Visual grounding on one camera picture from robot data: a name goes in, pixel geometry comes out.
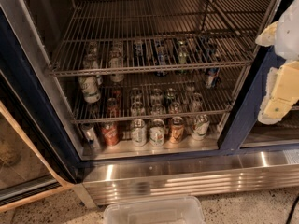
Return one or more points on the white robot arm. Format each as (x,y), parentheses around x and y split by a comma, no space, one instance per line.
(282,84)

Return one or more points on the blue fridge centre pillar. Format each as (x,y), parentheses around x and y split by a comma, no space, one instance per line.
(242,130)

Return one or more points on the blue can middle shelf right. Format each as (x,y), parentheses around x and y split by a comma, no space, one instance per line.
(211,77)

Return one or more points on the blue can shelf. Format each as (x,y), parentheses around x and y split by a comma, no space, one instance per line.
(160,52)
(211,77)

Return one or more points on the white green can bottom right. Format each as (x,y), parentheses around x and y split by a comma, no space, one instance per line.
(200,124)

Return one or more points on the blue can middle shelf centre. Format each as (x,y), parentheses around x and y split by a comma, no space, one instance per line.
(160,52)

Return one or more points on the orange can bottom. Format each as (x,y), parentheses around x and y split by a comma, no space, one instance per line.
(176,129)

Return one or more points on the white can middle shelf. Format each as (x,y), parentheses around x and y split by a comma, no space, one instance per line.
(115,60)

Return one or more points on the stainless fridge base grille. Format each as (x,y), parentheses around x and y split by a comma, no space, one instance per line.
(123,182)

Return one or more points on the red cola can bottom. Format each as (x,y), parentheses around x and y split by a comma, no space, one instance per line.
(110,133)

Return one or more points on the silver can bottom left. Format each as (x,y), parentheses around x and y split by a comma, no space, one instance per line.
(90,135)

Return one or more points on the open glass fridge door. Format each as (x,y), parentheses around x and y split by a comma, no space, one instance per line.
(33,159)

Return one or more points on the clear plastic bin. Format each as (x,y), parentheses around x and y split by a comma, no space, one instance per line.
(175,210)

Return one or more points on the top wire shelf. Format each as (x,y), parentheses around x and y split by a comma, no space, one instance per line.
(196,34)

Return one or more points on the wire shelf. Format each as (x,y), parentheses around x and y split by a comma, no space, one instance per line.
(147,96)
(196,34)

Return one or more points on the middle wire shelf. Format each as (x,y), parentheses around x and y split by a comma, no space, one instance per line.
(147,96)

